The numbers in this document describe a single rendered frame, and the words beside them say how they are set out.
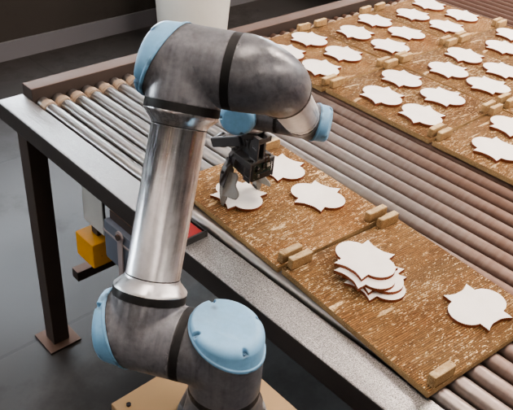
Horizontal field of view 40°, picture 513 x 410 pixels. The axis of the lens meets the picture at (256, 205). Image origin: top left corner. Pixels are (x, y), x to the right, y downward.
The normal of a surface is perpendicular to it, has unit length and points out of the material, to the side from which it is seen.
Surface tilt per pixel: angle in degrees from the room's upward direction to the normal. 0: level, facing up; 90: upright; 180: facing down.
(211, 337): 9
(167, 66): 69
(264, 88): 86
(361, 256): 0
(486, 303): 0
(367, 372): 0
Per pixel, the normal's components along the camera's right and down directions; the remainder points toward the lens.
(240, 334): 0.20, -0.78
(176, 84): -0.11, 0.11
